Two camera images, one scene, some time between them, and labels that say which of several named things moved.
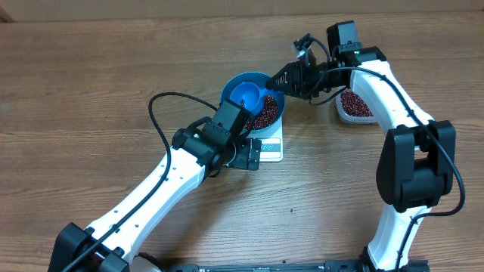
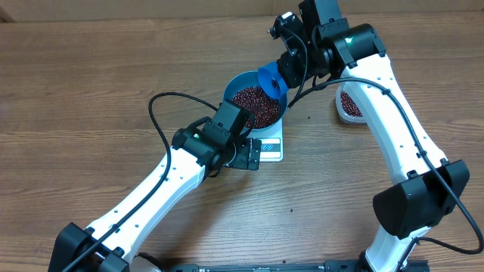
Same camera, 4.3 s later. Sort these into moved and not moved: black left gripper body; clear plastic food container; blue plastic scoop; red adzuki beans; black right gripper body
Moved: blue plastic scoop; black right gripper body
Not moved: red adzuki beans; clear plastic food container; black left gripper body
